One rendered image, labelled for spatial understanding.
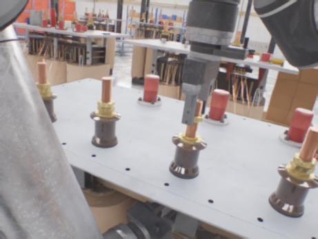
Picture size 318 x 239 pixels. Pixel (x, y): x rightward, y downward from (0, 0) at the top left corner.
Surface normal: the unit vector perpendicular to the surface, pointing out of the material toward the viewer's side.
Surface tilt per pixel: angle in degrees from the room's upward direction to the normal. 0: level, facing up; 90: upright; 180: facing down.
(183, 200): 11
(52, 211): 75
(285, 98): 90
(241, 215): 0
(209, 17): 90
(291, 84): 90
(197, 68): 90
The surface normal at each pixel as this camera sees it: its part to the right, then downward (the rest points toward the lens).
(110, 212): 0.38, 0.39
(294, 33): -0.80, 0.58
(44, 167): 0.86, -0.01
